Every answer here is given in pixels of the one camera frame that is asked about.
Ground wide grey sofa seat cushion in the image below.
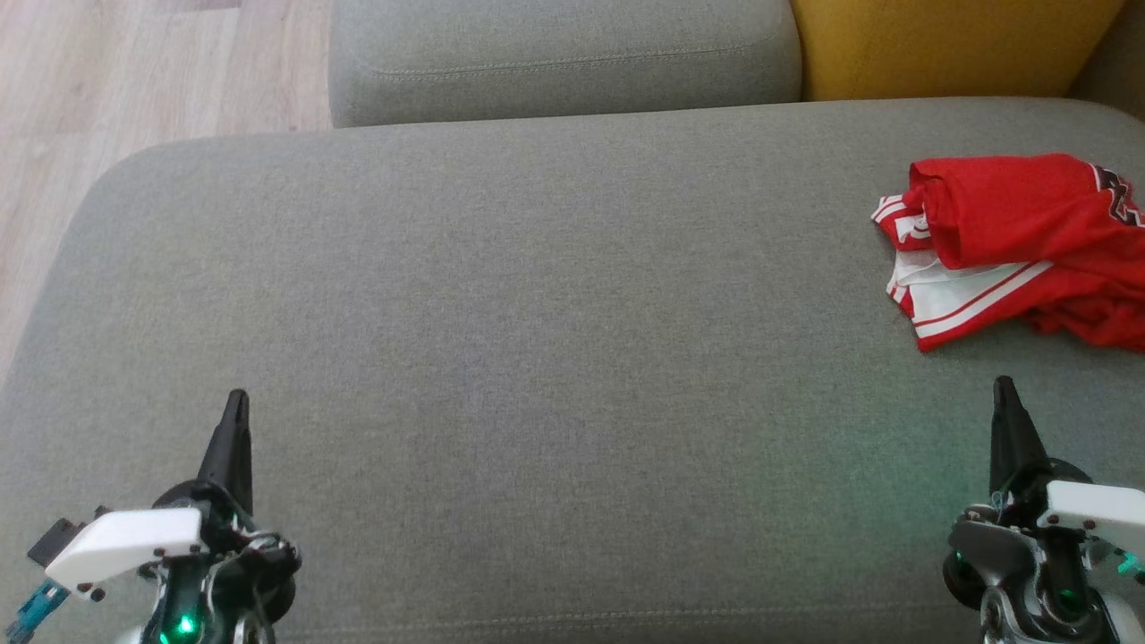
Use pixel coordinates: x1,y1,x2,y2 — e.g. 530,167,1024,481
328,0,803,129

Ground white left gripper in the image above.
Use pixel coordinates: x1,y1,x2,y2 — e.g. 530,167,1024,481
45,389,301,598

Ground left camera cable blue plug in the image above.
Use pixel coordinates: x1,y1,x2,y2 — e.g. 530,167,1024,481
4,580,72,643

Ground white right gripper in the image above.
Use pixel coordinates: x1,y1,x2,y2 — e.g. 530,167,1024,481
990,376,1145,582

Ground red jersey with white trim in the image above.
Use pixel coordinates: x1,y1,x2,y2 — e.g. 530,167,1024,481
872,154,1145,352

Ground large grey fabric ottoman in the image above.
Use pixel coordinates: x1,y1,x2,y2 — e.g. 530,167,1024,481
0,97,1145,644

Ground large yellow sofa backrest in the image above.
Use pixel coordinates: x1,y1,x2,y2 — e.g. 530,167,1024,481
789,0,1126,102

